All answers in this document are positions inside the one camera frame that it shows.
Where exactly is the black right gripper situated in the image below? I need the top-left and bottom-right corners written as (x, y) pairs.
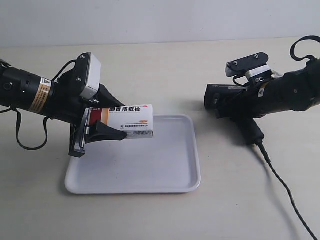
top-left (213, 73), bottom-right (284, 119)

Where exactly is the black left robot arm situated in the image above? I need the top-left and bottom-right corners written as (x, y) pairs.
top-left (0, 52), bottom-right (127, 158)

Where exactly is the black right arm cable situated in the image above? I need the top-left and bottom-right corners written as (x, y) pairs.
top-left (289, 35), bottom-right (320, 63)

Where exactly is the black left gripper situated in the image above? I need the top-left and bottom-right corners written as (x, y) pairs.
top-left (47, 68), bottom-right (127, 158)

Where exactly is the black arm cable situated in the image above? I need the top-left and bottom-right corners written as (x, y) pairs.
top-left (289, 35), bottom-right (320, 63)
top-left (0, 104), bottom-right (55, 151)

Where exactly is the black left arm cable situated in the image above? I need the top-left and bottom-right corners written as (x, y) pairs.
top-left (0, 104), bottom-right (55, 151)

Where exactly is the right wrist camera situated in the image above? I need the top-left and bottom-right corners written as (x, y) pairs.
top-left (225, 52), bottom-right (271, 80)

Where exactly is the white red medicine box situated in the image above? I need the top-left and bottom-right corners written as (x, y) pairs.
top-left (89, 104), bottom-right (154, 139)

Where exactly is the white plastic tray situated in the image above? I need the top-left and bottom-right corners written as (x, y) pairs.
top-left (64, 114), bottom-right (201, 195)

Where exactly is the black scanner cable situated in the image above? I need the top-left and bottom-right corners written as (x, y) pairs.
top-left (253, 141), bottom-right (318, 240)

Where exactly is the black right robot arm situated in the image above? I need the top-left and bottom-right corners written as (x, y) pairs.
top-left (205, 59), bottom-right (320, 119)

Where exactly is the black handheld barcode scanner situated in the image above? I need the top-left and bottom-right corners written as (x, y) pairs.
top-left (204, 84), bottom-right (265, 145)

